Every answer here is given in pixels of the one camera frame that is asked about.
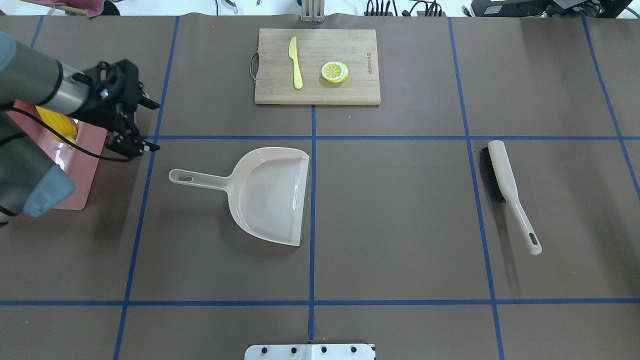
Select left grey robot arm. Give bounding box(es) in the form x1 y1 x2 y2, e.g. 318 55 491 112
0 32 160 227

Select white brush with black bristles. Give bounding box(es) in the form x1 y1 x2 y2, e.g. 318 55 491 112
480 140 543 256

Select yellow toy corn cob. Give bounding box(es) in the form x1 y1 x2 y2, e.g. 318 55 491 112
35 105 79 143

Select yellow plastic knife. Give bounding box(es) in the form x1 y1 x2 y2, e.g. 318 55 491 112
288 36 304 90

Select yellow lemon slices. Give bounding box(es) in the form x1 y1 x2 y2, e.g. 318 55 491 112
320 61 349 84

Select bamboo cutting board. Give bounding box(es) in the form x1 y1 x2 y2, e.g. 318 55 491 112
250 28 381 106

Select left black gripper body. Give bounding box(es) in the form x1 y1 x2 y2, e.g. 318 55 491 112
75 59 144 132

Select beige plastic dustpan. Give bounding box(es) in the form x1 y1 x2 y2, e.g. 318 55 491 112
167 146 311 247

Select pink plastic bin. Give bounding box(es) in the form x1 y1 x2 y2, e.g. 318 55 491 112
8 100 108 211

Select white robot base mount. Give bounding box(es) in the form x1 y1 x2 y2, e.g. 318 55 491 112
244 343 377 360

